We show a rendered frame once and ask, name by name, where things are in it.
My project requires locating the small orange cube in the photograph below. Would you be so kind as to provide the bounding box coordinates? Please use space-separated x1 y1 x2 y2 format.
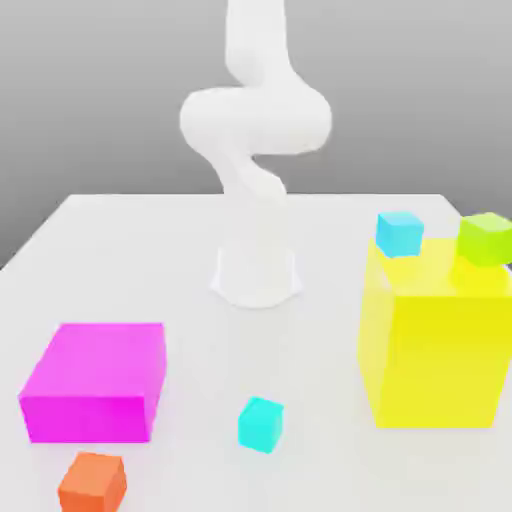
57 451 128 512

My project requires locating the large magenta box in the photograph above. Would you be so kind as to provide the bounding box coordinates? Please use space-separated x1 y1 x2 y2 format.
17 322 168 444

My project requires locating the small sky blue cube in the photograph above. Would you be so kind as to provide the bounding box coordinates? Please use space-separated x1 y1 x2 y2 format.
375 211 426 259

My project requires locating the large yellow box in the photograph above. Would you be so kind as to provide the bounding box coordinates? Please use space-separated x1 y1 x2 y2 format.
356 237 512 430

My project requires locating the small turquoise cube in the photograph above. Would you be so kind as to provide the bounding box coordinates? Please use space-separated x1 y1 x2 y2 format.
237 395 286 455

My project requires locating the small lime green cube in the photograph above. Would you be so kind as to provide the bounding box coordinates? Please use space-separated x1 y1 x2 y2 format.
456 211 512 268

